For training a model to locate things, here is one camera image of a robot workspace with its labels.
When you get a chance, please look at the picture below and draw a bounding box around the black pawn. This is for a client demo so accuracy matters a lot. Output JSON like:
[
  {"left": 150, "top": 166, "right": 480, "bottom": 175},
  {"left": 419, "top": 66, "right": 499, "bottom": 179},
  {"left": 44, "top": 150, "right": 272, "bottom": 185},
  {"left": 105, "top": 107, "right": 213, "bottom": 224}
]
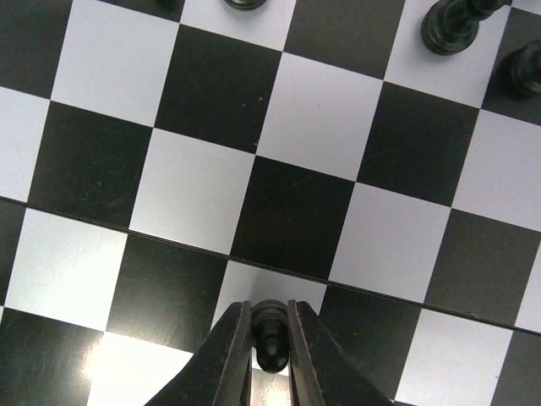
[
  {"left": 420, "top": 0, "right": 511, "bottom": 56},
  {"left": 225, "top": 0, "right": 266, "bottom": 11},
  {"left": 490, "top": 40, "right": 540, "bottom": 99}
]

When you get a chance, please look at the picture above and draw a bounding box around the black and silver chessboard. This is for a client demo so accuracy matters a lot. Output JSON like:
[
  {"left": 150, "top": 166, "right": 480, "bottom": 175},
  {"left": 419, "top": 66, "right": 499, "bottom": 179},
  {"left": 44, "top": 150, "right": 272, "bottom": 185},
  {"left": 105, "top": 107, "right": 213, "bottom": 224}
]
[{"left": 1, "top": 1, "right": 540, "bottom": 405}]

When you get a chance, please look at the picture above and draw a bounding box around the black pawn mid board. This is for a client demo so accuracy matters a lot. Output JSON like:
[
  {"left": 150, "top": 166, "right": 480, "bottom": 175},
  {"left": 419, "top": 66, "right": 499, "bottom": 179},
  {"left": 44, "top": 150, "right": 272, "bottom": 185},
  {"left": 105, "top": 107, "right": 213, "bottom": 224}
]
[{"left": 252, "top": 299, "right": 289, "bottom": 374}]

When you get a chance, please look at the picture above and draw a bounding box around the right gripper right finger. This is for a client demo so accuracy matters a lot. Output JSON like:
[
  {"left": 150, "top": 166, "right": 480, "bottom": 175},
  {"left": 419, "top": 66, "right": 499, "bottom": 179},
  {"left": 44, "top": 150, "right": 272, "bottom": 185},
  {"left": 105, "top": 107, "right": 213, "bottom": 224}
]
[{"left": 287, "top": 300, "right": 392, "bottom": 405}]

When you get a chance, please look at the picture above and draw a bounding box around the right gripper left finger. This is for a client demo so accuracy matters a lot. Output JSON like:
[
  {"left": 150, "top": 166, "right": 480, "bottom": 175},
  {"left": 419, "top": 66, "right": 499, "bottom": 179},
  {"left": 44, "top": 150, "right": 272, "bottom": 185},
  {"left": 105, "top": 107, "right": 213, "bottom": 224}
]
[{"left": 147, "top": 300, "right": 253, "bottom": 406}]

